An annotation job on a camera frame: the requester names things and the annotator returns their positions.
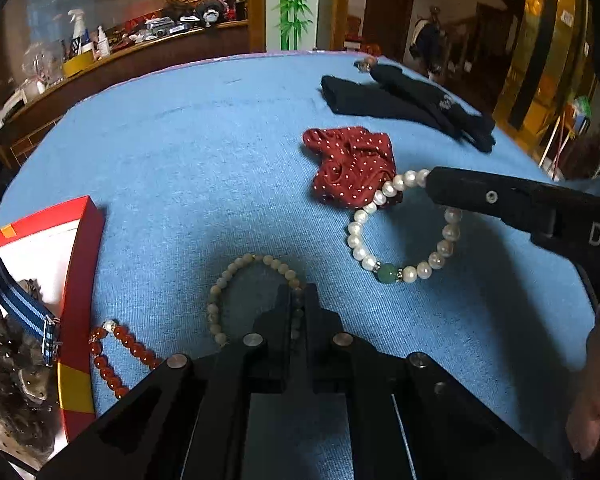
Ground person's right hand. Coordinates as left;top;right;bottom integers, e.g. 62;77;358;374
565;327;600;461

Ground grey furry hair clip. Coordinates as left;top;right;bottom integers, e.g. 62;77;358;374
0;280;63;461

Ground red box with white inside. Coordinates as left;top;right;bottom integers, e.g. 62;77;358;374
0;196;106;466

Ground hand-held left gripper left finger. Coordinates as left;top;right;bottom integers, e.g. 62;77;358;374
37;285;294;480

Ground white flat box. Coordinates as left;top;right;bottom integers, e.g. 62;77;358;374
0;91;28;142

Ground yellow tape roll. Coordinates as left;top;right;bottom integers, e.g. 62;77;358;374
62;52;97;78

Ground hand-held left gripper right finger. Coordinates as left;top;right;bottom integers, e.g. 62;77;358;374
305;284;561;480

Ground blue striped watch strap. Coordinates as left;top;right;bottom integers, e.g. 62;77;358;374
0;246;62;366

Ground black folded umbrella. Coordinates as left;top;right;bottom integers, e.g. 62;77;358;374
195;0;231;26

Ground beige bead bracelet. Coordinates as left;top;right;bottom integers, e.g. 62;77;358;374
206;253;306;348

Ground white pearl bracelet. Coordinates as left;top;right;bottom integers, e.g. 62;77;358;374
346;169;463;286

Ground wooden counter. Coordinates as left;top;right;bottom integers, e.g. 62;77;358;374
0;19;251;161

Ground coat stand with bag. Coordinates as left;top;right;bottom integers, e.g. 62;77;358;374
409;5;451;81

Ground bamboo painted pillar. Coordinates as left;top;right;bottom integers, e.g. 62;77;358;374
265;0;326;53

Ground clear glass pitcher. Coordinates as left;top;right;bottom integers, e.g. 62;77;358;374
32;50;63;83

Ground red polka-dot scrunchie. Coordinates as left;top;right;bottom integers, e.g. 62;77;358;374
301;127;406;210

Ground white spray bottle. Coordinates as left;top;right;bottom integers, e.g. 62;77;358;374
67;8;90;53

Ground black gloves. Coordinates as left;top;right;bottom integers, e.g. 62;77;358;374
321;64;497;153

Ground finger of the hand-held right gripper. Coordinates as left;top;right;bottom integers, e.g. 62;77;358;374
422;166;557;241

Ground red bead bracelet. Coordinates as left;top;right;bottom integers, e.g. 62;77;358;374
88;319;163;400

